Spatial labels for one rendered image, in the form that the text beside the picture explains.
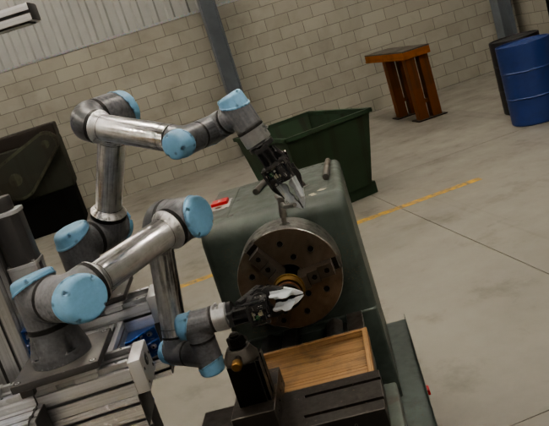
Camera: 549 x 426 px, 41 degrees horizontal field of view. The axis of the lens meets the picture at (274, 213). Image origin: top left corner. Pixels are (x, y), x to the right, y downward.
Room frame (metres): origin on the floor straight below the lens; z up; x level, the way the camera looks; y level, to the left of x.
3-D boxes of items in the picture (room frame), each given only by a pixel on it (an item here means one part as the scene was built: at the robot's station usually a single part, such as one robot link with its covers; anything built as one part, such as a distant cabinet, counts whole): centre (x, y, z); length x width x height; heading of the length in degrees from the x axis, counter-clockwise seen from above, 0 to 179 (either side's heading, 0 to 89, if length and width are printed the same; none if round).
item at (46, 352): (1.81, 0.63, 1.21); 0.15 x 0.15 x 0.10
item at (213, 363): (1.98, 0.31, 0.98); 0.11 x 0.08 x 0.11; 47
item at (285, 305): (1.92, 0.04, 1.07); 0.09 x 0.06 x 0.03; 81
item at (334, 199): (2.55, -0.02, 1.06); 0.59 x 0.48 x 0.39; 173
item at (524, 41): (8.12, -3.13, 0.44); 0.59 x 0.59 x 0.88
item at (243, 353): (1.54, 0.17, 1.14); 0.08 x 0.08 x 0.03
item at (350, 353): (1.87, 0.04, 0.89); 0.36 x 0.30 x 0.04; 83
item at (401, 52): (11.04, -2.40, 0.50); 1.61 x 0.44 x 1.00; 8
